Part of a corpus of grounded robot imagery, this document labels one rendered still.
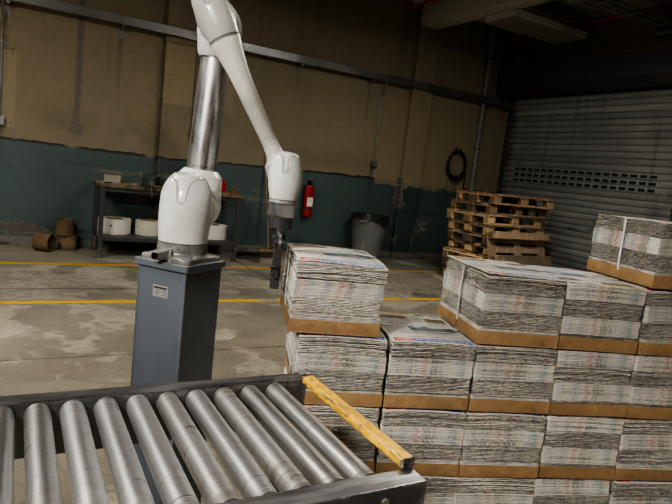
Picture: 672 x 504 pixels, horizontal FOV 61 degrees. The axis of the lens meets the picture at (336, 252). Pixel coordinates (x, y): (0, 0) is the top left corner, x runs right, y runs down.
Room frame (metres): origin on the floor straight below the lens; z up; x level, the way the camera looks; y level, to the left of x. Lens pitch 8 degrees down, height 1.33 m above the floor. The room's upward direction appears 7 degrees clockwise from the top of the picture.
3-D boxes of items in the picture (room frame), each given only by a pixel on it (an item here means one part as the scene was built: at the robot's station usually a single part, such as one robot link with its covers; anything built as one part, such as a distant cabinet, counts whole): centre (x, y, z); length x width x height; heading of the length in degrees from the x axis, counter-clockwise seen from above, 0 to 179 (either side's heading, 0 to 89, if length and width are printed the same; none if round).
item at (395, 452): (1.20, -0.07, 0.81); 0.43 x 0.03 x 0.02; 30
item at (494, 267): (2.02, -0.59, 1.06); 0.37 x 0.29 x 0.01; 10
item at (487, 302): (2.02, -0.59, 0.95); 0.38 x 0.29 x 0.23; 10
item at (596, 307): (2.07, -0.88, 0.95); 0.38 x 0.29 x 0.23; 9
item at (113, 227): (7.51, 2.25, 0.55); 1.80 x 0.70 x 1.09; 120
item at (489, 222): (8.56, -2.35, 0.65); 1.33 x 0.94 x 1.30; 124
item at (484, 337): (2.01, -0.59, 0.86); 0.38 x 0.29 x 0.04; 10
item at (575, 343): (2.07, -0.88, 0.86); 0.38 x 0.29 x 0.04; 9
